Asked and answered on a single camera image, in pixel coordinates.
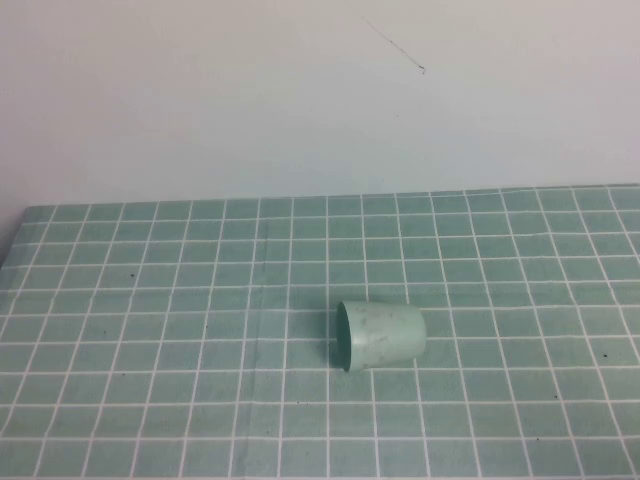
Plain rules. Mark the pale green plastic cup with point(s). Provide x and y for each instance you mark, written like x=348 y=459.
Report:
x=385 y=332

